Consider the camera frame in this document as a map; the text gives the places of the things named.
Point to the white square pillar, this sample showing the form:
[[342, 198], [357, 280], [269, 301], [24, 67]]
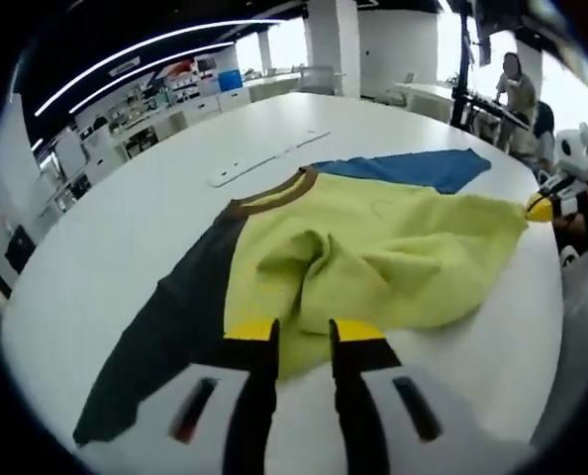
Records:
[[331, 49], [7, 198]]

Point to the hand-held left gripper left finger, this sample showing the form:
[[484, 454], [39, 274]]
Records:
[[210, 410]]

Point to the blue bin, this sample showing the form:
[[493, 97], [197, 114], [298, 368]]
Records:
[[230, 80]]

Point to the grey office chair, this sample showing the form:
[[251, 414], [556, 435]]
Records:
[[318, 80]]

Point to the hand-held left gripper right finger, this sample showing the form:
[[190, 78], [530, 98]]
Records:
[[388, 410]]

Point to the yellow blue grey garment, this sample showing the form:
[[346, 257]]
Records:
[[373, 237]]

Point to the black box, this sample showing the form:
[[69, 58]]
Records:
[[21, 250]]

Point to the white counter cabinet row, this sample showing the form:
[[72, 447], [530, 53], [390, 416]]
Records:
[[175, 119]]

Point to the white board panel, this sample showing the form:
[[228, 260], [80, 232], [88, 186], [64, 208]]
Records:
[[70, 151]]

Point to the long ceiling light strip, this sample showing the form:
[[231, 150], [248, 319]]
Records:
[[140, 66], [140, 47]]

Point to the white template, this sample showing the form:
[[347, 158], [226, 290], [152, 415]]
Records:
[[225, 175]]

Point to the black monitor stand pole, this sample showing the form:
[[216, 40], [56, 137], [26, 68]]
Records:
[[461, 74]]

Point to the white desk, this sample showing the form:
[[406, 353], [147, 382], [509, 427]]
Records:
[[425, 96]]

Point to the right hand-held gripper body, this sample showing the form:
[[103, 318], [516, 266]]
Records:
[[578, 156]]

